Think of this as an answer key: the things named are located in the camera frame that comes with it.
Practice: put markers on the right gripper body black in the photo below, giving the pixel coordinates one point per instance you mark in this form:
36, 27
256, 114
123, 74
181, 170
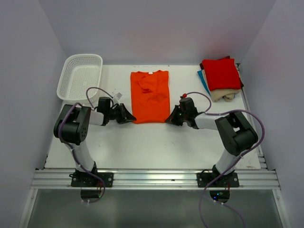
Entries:
184, 115

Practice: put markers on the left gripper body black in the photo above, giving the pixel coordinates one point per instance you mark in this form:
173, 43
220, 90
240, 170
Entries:
114, 114

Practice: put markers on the orange t shirt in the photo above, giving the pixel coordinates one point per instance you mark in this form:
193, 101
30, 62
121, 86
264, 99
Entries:
150, 96

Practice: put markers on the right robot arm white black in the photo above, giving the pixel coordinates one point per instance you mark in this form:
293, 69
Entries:
236, 133

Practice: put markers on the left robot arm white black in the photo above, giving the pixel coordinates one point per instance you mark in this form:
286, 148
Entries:
71, 128

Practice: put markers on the white plastic basket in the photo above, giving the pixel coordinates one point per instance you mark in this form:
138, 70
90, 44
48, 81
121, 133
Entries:
80, 75

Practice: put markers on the folded blue t shirt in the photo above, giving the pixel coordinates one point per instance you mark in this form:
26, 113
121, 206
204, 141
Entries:
201, 75

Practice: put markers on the folded beige t shirt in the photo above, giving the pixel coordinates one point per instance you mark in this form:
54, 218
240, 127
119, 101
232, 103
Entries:
227, 94

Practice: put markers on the folded dark red t shirt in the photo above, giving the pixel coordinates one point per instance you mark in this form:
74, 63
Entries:
237, 65

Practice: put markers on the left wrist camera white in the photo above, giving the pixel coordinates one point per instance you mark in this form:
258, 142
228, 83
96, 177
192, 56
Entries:
117, 96

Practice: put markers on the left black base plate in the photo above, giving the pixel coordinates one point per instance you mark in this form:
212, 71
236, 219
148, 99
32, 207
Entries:
83, 179

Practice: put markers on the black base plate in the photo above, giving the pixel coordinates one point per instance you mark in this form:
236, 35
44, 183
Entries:
206, 176
83, 179

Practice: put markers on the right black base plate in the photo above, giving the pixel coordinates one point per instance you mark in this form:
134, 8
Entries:
206, 176

